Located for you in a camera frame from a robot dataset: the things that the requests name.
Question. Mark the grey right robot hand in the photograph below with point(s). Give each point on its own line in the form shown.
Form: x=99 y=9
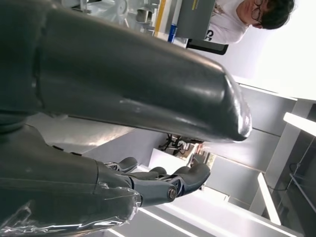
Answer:
x=123 y=75

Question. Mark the small blue box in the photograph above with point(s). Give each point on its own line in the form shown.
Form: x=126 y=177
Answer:
x=172 y=32

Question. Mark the grey laptop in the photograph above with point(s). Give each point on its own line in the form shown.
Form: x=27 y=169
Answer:
x=194 y=19

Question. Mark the black zipped carry case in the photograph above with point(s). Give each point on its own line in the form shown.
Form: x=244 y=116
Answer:
x=207 y=47

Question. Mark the person at desk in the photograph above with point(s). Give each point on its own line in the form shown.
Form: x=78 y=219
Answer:
x=229 y=23

